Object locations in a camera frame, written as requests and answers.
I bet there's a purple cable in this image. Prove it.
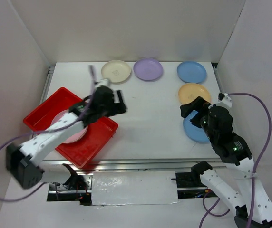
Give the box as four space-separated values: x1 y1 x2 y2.
0 65 98 202
199 92 272 228

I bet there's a pink plate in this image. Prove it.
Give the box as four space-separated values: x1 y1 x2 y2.
50 110 88 144

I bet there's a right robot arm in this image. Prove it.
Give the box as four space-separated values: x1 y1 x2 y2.
180 93 272 228

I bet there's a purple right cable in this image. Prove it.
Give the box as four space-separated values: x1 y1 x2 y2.
199 92 272 228

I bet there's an aluminium front rail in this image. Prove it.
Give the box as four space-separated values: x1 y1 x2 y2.
43 158 224 171

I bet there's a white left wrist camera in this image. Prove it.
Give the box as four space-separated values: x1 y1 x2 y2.
95 78 111 88

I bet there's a blue plate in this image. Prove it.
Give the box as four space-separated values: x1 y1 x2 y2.
183 111 209 143
176 61 207 83

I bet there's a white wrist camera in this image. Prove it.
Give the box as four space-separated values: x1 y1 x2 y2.
216 93 232 109
95 78 111 88

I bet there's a purple plate at back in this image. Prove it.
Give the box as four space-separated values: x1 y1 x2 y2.
133 58 164 81

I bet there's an orange plate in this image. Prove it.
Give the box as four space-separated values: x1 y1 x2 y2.
178 83 211 105

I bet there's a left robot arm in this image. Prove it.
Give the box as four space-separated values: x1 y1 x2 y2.
6 85 126 190

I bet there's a cream plate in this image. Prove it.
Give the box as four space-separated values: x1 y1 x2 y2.
101 60 132 84

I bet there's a white foil-edged panel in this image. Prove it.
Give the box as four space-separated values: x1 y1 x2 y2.
91 171 179 206

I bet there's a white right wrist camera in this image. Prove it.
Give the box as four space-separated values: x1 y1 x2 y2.
216 93 232 109

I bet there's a red plastic bin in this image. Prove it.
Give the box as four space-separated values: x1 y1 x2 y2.
23 87 118 170

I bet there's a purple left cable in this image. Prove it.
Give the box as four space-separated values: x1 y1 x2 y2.
0 65 98 202

